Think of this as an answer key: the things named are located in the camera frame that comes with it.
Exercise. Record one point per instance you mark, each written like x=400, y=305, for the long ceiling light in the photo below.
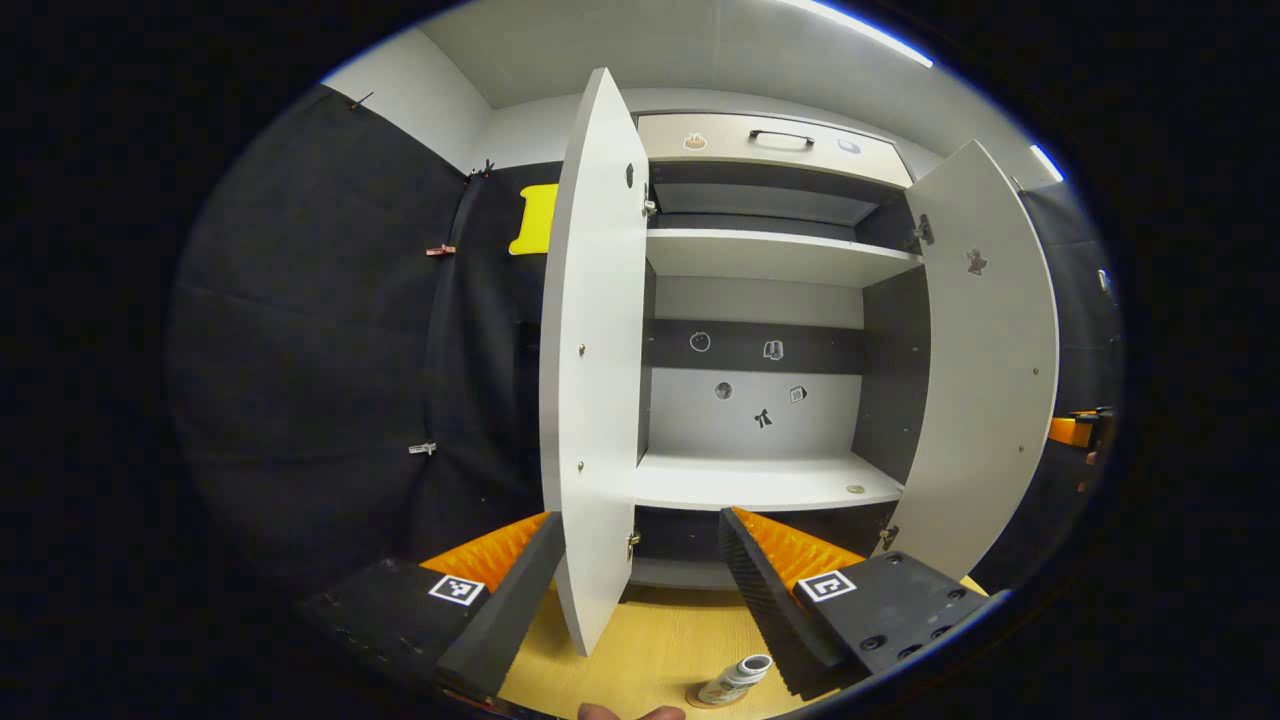
x=860, y=28

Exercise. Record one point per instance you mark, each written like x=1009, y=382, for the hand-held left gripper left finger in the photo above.
x=510, y=620

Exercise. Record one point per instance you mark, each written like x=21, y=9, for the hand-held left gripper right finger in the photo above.
x=765, y=600

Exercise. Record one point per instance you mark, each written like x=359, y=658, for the small ceiling light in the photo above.
x=1047, y=163

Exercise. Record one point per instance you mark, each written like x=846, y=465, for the white green label bottle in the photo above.
x=735, y=680

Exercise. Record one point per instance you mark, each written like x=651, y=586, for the round brown coaster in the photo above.
x=694, y=698

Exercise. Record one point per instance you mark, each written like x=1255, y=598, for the black cloth clip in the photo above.
x=485, y=168

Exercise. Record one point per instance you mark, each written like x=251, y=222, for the white cabinet door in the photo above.
x=590, y=400
x=985, y=400

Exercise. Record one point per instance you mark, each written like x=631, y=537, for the beige cabinet drawer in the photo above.
x=790, y=162

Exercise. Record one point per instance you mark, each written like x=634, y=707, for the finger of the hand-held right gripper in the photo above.
x=1068, y=431

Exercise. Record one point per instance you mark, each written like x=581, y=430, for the red cloth clip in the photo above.
x=440, y=250

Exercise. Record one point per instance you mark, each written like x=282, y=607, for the black backdrop cloth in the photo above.
x=320, y=350

